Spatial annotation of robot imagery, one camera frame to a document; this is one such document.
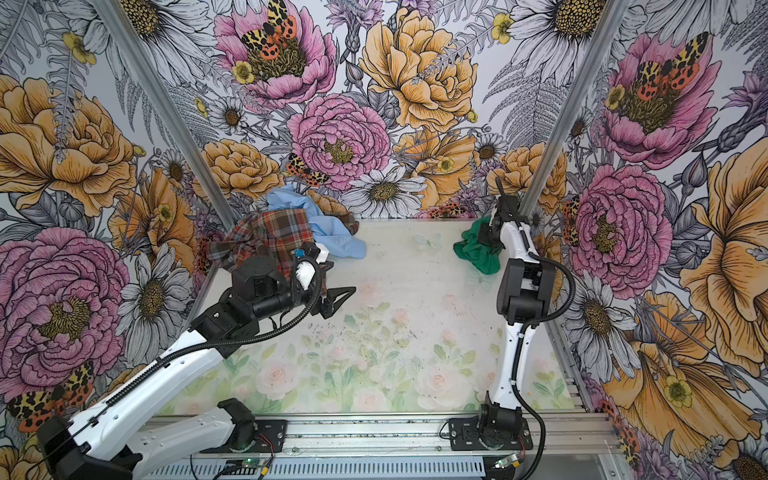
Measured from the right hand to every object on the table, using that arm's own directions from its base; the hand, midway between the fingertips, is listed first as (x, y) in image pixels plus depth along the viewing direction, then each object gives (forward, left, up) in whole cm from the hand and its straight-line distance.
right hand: (484, 243), depth 105 cm
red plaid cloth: (+3, +70, +4) cm, 71 cm away
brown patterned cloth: (+24, +55, -4) cm, 61 cm away
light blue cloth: (+9, +53, -2) cm, 54 cm away
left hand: (-29, +44, +21) cm, 57 cm away
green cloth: (-4, +6, +2) cm, 8 cm away
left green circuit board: (-60, +66, -7) cm, 89 cm away
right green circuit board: (-61, +7, -9) cm, 62 cm away
